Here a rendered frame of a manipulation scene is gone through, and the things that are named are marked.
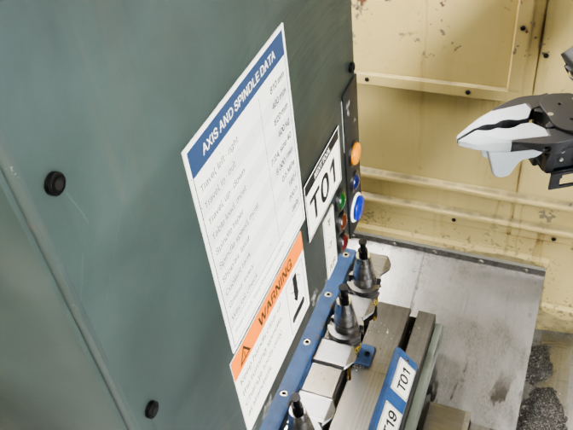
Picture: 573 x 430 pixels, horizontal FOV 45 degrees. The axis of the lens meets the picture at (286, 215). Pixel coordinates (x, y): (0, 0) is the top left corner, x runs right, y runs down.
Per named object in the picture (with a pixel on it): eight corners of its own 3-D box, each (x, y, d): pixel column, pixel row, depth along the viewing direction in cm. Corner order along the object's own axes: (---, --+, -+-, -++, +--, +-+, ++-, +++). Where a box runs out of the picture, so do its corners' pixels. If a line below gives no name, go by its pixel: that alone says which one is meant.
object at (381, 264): (394, 258, 135) (394, 256, 135) (386, 279, 132) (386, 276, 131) (359, 252, 138) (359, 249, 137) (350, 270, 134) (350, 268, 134)
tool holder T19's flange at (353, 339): (335, 316, 128) (335, 307, 126) (367, 324, 126) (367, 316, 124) (324, 343, 123) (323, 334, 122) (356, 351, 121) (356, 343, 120)
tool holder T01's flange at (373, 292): (351, 274, 135) (350, 265, 133) (383, 278, 133) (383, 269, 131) (344, 299, 130) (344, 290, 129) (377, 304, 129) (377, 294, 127)
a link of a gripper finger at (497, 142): (463, 191, 78) (543, 177, 78) (467, 148, 74) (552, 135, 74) (454, 173, 80) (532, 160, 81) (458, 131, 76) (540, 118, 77)
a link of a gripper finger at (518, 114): (454, 173, 80) (532, 160, 81) (458, 131, 76) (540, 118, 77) (446, 157, 83) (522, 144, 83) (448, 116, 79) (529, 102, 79)
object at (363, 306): (378, 301, 128) (378, 299, 128) (369, 323, 125) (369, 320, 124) (341, 293, 130) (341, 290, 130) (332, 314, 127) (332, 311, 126)
